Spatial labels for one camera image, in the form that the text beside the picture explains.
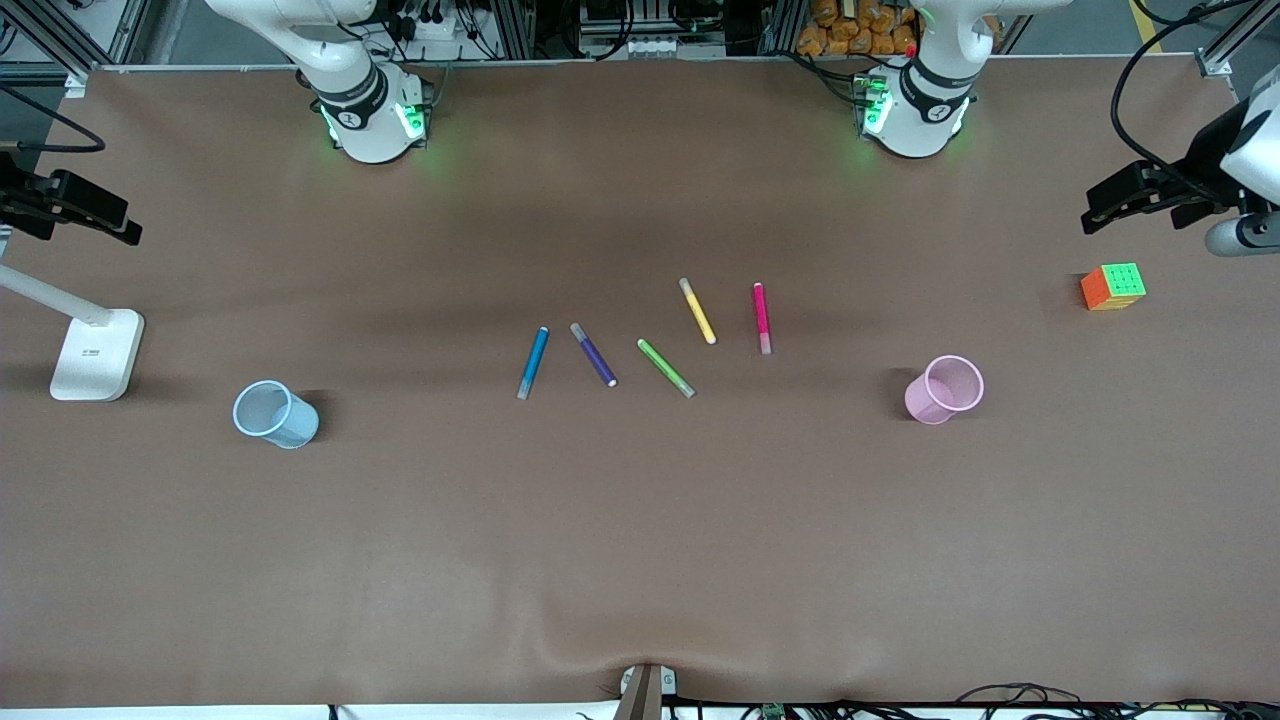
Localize blue marker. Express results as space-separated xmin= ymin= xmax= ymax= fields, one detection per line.
xmin=516 ymin=326 xmax=550 ymax=402

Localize colourful puzzle cube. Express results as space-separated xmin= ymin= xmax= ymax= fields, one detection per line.
xmin=1079 ymin=262 xmax=1148 ymax=312

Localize white lamp base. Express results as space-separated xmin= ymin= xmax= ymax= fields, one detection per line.
xmin=0 ymin=262 xmax=147 ymax=403

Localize pink plastic cup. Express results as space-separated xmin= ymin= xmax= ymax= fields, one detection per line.
xmin=904 ymin=354 xmax=986 ymax=426

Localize light blue plastic cup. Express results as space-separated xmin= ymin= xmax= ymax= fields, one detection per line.
xmin=232 ymin=379 xmax=321 ymax=450

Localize orange snack bags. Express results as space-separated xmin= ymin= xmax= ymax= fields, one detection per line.
xmin=795 ymin=0 xmax=921 ymax=58

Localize white power strip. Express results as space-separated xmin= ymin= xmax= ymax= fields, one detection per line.
xmin=390 ymin=8 xmax=501 ymax=63

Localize yellow marker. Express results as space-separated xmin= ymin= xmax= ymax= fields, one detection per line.
xmin=678 ymin=277 xmax=718 ymax=346

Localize green marker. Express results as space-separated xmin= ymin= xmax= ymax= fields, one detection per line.
xmin=636 ymin=338 xmax=697 ymax=400

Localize purple marker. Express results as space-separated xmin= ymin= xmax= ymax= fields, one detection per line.
xmin=569 ymin=322 xmax=619 ymax=389

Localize brown table cover sheet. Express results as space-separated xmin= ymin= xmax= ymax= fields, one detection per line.
xmin=0 ymin=55 xmax=1280 ymax=709

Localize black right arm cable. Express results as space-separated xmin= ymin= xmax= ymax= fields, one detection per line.
xmin=0 ymin=85 xmax=107 ymax=154

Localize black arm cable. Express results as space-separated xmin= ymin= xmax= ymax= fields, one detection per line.
xmin=1109 ymin=0 xmax=1263 ymax=191
xmin=0 ymin=85 xmax=107 ymax=154

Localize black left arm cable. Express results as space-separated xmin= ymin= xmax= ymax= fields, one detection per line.
xmin=1109 ymin=0 xmax=1263 ymax=191

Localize aluminium frame profile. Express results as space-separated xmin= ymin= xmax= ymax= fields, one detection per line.
xmin=15 ymin=0 xmax=93 ymax=98
xmin=1195 ymin=0 xmax=1280 ymax=79

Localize black cable loop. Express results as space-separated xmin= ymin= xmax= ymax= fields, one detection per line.
xmin=955 ymin=682 xmax=1086 ymax=713

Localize aluminium camera mount post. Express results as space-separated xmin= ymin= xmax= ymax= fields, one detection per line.
xmin=612 ymin=663 xmax=679 ymax=720

